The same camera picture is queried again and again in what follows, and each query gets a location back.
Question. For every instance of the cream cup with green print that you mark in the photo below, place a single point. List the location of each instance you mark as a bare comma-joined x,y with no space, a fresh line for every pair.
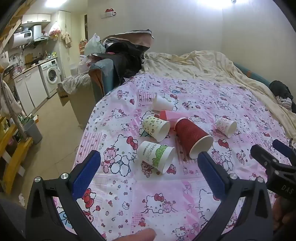
155,126

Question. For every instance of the tall white cabinet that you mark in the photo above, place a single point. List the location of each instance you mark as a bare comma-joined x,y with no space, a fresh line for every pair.
64,58

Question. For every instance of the white wall cabinet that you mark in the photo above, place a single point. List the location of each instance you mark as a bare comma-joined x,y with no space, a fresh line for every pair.
35,18

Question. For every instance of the teal bed frame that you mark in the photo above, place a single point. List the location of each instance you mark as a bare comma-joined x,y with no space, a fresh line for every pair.
252,74

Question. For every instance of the brown cushion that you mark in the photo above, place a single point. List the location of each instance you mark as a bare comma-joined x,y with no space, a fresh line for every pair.
136,38

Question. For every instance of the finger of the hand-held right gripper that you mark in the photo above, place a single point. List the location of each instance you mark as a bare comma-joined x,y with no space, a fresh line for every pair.
282,148
262,155

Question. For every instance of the person's left hand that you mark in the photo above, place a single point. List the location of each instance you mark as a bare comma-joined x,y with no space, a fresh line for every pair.
141,235

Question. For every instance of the grey trash bin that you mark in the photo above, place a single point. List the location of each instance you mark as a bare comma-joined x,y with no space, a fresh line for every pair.
33,131

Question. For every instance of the small white red-print cup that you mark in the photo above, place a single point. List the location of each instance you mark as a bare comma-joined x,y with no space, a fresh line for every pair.
225,126

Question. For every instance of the plain white paper cup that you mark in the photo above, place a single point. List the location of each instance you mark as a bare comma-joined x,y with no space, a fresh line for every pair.
161,103

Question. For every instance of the black clothing pile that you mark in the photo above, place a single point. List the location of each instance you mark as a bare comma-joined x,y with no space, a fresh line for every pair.
127,60

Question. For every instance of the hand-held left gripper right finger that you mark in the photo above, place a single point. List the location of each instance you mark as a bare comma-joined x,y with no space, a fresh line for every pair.
211,176

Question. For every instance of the pink cartoon printed blanket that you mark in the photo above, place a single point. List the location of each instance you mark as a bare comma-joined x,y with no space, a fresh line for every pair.
129,208

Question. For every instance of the white base kitchen cabinet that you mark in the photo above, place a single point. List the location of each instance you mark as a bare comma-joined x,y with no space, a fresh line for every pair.
32,89

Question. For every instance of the cream quilt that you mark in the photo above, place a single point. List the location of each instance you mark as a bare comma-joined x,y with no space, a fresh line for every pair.
208,64

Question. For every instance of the white water heater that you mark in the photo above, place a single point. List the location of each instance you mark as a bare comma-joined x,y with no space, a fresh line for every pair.
22,38

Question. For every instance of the white cup with green label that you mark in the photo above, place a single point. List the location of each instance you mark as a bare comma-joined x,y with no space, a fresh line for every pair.
153,155

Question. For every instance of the blue denim clothing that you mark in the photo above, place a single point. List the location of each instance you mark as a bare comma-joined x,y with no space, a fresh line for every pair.
104,74

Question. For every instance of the beige hanging cloth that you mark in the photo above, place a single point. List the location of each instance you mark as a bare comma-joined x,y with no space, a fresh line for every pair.
67,39

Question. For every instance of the red ribbed paper cup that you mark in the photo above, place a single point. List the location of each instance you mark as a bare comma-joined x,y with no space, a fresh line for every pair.
192,136

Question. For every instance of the range hood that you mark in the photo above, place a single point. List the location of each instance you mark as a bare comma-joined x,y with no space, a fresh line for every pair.
41,38

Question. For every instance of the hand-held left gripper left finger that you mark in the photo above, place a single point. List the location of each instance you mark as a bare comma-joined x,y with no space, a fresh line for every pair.
86,171

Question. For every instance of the white plastic bag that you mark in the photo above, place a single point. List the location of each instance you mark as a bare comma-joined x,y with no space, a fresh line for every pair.
93,46

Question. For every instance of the white wall shelf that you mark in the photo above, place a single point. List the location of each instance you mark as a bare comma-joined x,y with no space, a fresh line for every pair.
108,14

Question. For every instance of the pink paper cup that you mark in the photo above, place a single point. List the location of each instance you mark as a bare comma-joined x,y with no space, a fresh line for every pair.
170,115

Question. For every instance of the pink hanging bag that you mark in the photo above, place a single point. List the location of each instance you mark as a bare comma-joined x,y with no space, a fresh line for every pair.
55,30

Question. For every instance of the yellow wooden frame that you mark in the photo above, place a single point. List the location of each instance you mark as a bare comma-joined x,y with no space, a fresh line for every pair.
13,153

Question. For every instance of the person's right hand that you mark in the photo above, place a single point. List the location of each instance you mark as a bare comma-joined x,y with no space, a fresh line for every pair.
285,213

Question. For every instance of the black and striped clothing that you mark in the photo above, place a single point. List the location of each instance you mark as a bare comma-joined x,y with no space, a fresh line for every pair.
282,95

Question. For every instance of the cardboard box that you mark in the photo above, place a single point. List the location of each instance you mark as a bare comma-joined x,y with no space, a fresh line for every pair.
63,93

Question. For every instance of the white washing machine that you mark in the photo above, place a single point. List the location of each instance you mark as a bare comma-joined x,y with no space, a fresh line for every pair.
50,76

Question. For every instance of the pale hanging towel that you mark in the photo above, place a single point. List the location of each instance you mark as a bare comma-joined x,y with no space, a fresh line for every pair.
9,102

